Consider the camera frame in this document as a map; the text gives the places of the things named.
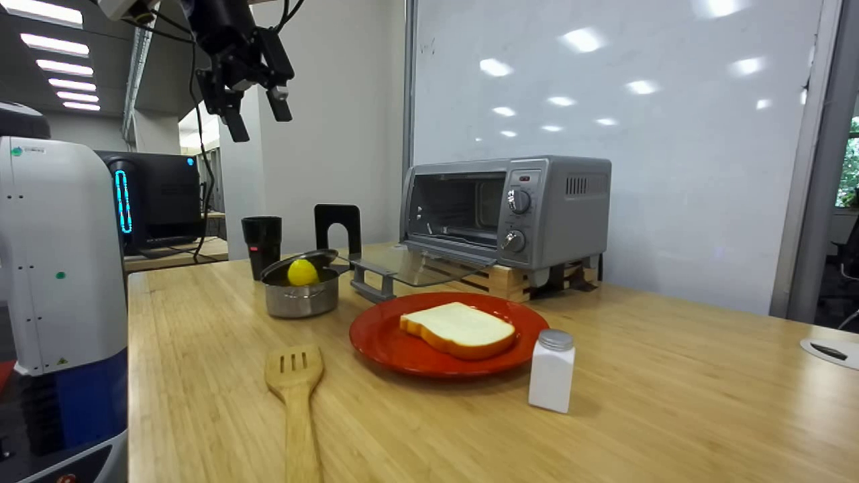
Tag yellow lemon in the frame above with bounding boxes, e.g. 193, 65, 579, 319
285, 255, 321, 289

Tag white salt shaker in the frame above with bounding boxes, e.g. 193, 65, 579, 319
526, 328, 579, 415

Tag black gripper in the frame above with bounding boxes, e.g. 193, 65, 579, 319
183, 0, 297, 145

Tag white table grommet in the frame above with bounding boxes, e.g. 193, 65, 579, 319
797, 330, 859, 373

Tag white bread slice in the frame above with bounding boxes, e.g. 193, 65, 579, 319
397, 301, 520, 362

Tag black cup stand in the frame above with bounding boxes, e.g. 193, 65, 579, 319
311, 201, 364, 263

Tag large whiteboard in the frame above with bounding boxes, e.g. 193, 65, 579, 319
405, 0, 849, 315

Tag silver toaster oven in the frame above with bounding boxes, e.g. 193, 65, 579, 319
346, 156, 614, 302

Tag red plate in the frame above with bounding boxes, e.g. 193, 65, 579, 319
346, 289, 554, 384

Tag wooden slotted spatula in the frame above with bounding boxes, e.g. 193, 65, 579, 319
264, 342, 327, 483

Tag black marker pen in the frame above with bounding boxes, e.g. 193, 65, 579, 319
807, 340, 850, 365

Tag steel pot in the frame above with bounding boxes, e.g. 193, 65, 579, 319
258, 256, 343, 321

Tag black computer with blue light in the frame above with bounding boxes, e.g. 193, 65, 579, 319
93, 146, 206, 256

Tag black plastic cup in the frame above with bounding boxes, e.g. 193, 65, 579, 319
238, 215, 285, 282

